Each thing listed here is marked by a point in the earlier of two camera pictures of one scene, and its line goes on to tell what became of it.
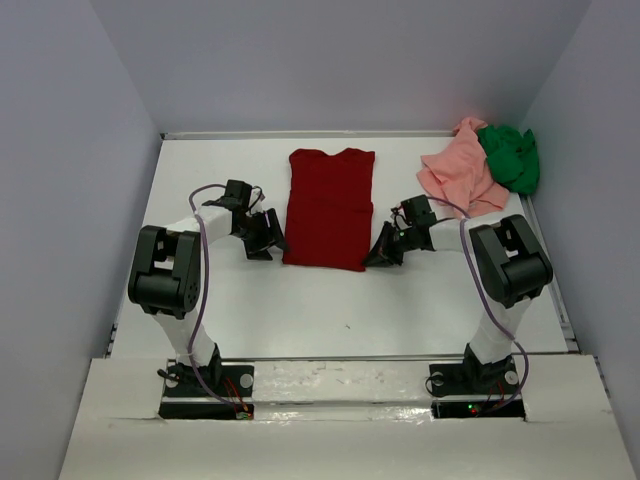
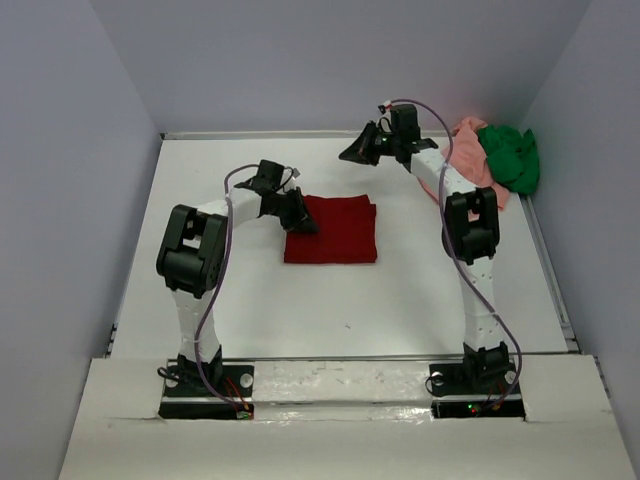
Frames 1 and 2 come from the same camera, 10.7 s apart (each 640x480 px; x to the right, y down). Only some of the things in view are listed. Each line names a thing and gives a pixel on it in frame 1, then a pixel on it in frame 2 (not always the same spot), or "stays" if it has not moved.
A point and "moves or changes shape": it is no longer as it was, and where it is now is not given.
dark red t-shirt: (329, 208) moves or changes shape
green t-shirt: (512, 157) stays
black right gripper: (381, 253) → (361, 151)
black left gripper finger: (276, 231) → (299, 221)
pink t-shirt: (460, 173) stays
